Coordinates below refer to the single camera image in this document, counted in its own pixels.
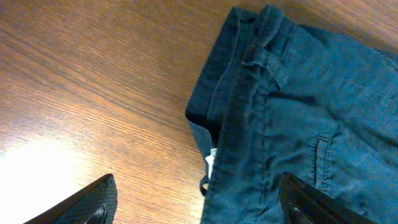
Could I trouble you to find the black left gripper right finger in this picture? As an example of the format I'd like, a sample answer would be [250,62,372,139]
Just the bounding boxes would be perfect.
[279,172,375,224]

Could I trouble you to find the dark navy blue shorts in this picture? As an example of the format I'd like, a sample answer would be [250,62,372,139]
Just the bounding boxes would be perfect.
[185,5,397,223]

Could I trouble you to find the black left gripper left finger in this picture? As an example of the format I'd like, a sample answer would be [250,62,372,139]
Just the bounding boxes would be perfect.
[25,174,118,224]

